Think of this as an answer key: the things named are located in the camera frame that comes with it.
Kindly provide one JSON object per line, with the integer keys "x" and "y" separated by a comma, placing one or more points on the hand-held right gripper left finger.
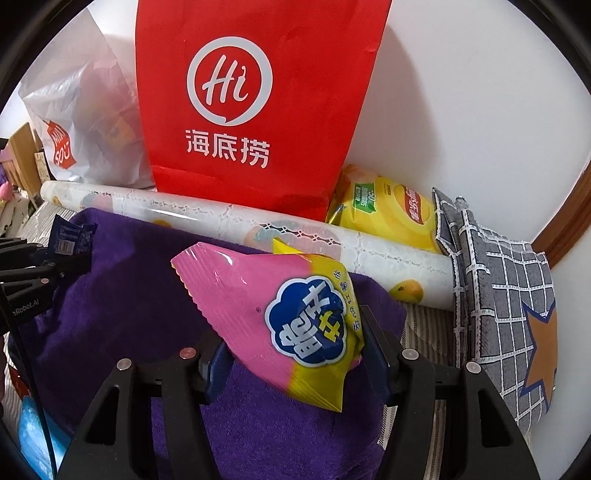
{"x": 213, "y": 376}

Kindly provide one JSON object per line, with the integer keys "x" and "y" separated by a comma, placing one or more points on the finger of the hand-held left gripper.
{"x": 23, "y": 247}
{"x": 46, "y": 279}

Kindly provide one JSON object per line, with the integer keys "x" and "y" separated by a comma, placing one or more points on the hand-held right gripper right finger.
{"x": 379, "y": 364}

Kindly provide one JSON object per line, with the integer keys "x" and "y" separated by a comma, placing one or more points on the dark blue snack packet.
{"x": 69, "y": 237}

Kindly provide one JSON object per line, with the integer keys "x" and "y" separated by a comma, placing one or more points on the pink and yellow snack packet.
{"x": 240, "y": 295}

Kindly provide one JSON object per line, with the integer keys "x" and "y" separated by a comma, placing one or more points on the pink and white plush toy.
{"x": 5, "y": 191}

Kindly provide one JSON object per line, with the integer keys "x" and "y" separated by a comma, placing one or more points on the patterned cardboard box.
{"x": 41, "y": 166}

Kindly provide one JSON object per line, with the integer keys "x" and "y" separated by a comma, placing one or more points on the wooden cabinet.
{"x": 23, "y": 157}

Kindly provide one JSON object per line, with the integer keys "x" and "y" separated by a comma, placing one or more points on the purple towel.
{"x": 138, "y": 286}

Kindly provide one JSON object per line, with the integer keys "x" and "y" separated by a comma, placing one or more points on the grey checked star pillowcase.
{"x": 498, "y": 300}

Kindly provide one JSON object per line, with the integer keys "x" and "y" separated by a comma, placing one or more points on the white plastic bag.
{"x": 92, "y": 115}

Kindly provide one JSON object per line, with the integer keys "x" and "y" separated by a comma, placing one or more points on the yellow chips bag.
{"x": 392, "y": 212}

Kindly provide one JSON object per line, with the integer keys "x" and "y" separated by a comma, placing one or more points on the rolled fruit-print mat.
{"x": 184, "y": 207}

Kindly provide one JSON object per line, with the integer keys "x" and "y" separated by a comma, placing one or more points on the wooden headboard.
{"x": 568, "y": 230}

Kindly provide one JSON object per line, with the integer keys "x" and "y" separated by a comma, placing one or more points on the red paper bag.
{"x": 258, "y": 69}

